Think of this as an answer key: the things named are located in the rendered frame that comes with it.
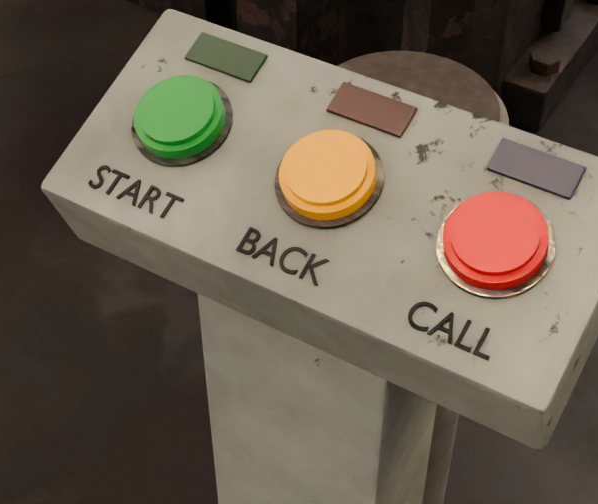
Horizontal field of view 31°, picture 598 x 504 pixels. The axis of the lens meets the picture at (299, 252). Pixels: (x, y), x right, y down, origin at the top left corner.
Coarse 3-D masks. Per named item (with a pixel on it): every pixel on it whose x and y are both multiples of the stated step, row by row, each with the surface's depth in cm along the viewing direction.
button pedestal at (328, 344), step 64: (128, 64) 49; (192, 64) 49; (320, 64) 47; (128, 128) 48; (256, 128) 46; (320, 128) 46; (448, 128) 45; (512, 128) 44; (64, 192) 47; (128, 192) 46; (192, 192) 46; (256, 192) 45; (384, 192) 44; (448, 192) 43; (512, 192) 43; (576, 192) 42; (128, 256) 49; (192, 256) 44; (256, 256) 43; (320, 256) 43; (384, 256) 42; (576, 256) 41; (256, 320) 47; (320, 320) 42; (384, 320) 41; (448, 320) 41; (512, 320) 40; (576, 320) 40; (256, 384) 51; (320, 384) 48; (384, 384) 46; (448, 384) 41; (512, 384) 39; (256, 448) 55; (320, 448) 51; (384, 448) 49
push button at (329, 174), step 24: (312, 144) 44; (336, 144) 44; (360, 144) 44; (288, 168) 44; (312, 168) 44; (336, 168) 43; (360, 168) 43; (288, 192) 44; (312, 192) 43; (336, 192) 43; (360, 192) 43; (312, 216) 43; (336, 216) 43
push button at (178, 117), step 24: (144, 96) 47; (168, 96) 47; (192, 96) 46; (216, 96) 47; (144, 120) 46; (168, 120) 46; (192, 120) 46; (216, 120) 46; (144, 144) 46; (168, 144) 46; (192, 144) 46
